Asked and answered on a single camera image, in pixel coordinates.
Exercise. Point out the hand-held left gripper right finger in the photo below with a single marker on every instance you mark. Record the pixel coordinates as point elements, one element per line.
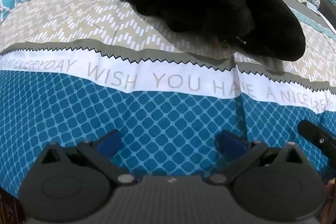
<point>231,142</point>

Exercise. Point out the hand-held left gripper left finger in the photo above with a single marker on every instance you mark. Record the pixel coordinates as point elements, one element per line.
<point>108,142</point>

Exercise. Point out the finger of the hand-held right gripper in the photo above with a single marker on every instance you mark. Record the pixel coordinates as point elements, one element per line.
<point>315,136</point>

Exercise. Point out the patterned blue beige bedspread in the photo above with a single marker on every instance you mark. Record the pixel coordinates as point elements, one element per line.
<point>157,108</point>

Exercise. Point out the dark red patterned cloth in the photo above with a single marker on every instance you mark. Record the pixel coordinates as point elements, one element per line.
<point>6,205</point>

